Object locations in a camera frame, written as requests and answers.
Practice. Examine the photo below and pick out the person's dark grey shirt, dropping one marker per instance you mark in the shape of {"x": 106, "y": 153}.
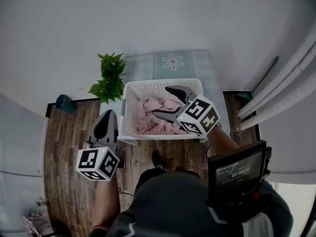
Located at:
{"x": 170, "y": 206}

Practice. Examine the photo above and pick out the person's left forearm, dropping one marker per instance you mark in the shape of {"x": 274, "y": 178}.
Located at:
{"x": 106, "y": 201}

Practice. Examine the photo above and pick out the white plastic laundry basket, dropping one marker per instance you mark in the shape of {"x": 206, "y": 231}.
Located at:
{"x": 130, "y": 112}

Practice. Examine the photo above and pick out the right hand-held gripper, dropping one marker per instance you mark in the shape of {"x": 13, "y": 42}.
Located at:
{"x": 197, "y": 115}

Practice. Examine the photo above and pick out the green potted plant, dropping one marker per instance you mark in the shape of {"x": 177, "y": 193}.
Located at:
{"x": 111, "y": 80}

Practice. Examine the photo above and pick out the pale green flower tablecloth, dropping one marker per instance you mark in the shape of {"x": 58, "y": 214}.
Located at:
{"x": 197, "y": 65}

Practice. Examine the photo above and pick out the metal glass door clamp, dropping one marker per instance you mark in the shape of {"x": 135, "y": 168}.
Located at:
{"x": 42, "y": 202}

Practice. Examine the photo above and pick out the black round stand base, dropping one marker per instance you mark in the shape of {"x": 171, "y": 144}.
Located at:
{"x": 59, "y": 229}

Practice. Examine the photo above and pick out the black field monitor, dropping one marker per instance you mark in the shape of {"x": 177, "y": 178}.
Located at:
{"x": 237, "y": 174}

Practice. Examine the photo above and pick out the person's right forearm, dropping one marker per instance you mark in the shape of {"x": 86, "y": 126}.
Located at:
{"x": 222, "y": 142}

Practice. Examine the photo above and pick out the dark teal plastic object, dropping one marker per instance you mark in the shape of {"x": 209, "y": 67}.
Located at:
{"x": 244, "y": 96}
{"x": 65, "y": 105}

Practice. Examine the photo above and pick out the person's left shoe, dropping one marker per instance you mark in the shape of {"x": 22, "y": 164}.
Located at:
{"x": 157, "y": 159}

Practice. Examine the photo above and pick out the pink clothes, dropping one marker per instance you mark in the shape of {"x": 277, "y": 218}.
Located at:
{"x": 148, "y": 115}

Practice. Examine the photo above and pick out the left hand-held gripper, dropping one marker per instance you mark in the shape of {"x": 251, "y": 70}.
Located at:
{"x": 86, "y": 159}

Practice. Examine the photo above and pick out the frosted glass partition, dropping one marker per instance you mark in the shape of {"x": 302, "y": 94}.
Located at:
{"x": 19, "y": 144}

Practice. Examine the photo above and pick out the white pipe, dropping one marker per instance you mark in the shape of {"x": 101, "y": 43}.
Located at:
{"x": 276, "y": 107}
{"x": 279, "y": 83}

